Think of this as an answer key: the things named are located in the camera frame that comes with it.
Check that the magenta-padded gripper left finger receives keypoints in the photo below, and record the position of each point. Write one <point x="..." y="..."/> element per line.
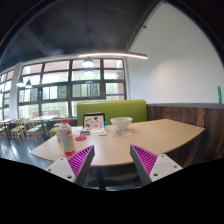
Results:
<point x="61" y="167"/>

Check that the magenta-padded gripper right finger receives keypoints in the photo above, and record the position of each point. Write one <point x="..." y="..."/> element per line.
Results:
<point x="161" y="166"/>

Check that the clear bottle with red cap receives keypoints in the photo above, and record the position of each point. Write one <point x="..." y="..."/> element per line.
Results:
<point x="67" y="138"/>

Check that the yellow mug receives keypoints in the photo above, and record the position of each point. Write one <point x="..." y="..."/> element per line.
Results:
<point x="57" y="133"/>

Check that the flat round red coaster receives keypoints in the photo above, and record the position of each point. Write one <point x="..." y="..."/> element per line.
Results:
<point x="81" y="138"/>

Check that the white paper sheet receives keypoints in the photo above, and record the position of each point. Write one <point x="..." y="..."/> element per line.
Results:
<point x="77" y="129"/>

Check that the small dark flat box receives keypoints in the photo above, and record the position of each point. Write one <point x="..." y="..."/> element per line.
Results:
<point x="85" y="132"/>

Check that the group of green-seated wooden chairs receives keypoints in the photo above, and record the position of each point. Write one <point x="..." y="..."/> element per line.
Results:
<point x="32" y="130"/>

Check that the white paper napkin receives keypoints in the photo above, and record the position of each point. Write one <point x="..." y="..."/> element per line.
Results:
<point x="126" y="133"/>

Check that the wooden dining table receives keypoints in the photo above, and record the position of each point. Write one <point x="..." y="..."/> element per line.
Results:
<point x="42" y="118"/>
<point x="4" y="121"/>

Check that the black-framed tablet with stickers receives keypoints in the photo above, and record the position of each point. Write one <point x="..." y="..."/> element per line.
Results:
<point x="94" y="122"/>

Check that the white bowl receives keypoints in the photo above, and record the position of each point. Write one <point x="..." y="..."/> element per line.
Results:
<point x="121" y="122"/>

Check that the small blue-capped white bottle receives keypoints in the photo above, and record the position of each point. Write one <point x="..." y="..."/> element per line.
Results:
<point x="105" y="123"/>

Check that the green upholstered bench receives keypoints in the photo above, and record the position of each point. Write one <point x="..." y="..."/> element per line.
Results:
<point x="126" y="109"/>

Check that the black pendant lamp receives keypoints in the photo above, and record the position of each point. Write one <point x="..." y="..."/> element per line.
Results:
<point x="88" y="63"/>
<point x="28" y="84"/>
<point x="20" y="83"/>
<point x="89" y="71"/>

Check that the long linear ceiling light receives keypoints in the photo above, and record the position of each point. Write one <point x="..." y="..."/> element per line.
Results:
<point x="113" y="54"/>

